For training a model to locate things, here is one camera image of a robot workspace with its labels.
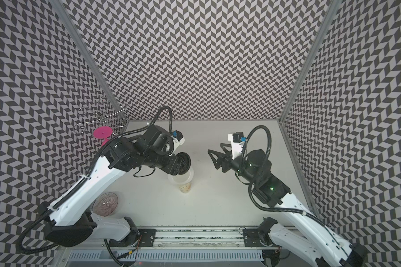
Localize printed paper milk tea cup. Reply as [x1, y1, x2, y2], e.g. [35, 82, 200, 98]
[168, 167, 194, 193]

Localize black plastic cup lid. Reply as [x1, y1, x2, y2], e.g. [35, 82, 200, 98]
[176, 152, 192, 175]

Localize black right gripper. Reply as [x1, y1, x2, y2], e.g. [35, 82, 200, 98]
[209, 142, 260, 186]

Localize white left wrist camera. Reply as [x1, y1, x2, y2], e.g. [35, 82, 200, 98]
[172, 130, 185, 153]

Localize pink plastic wine glass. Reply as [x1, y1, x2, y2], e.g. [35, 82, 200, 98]
[92, 126, 113, 147]

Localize chrome wire glass rack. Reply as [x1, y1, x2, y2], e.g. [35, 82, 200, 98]
[74, 97, 129, 139]

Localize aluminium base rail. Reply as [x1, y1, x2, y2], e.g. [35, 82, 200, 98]
[56, 226, 288, 267]

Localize translucent round leak-proof paper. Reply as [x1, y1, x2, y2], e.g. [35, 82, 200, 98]
[168, 167, 194, 185]

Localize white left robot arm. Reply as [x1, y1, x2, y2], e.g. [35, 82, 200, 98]
[16, 106, 191, 255]

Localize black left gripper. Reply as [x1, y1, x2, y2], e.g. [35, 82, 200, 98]
[142, 150, 188, 176]

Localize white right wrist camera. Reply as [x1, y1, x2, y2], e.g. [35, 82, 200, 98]
[228, 132, 246, 160]

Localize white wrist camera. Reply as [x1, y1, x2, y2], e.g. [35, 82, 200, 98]
[228, 132, 246, 160]
[172, 130, 185, 153]

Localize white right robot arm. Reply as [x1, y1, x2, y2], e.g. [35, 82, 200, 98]
[207, 125, 368, 267]

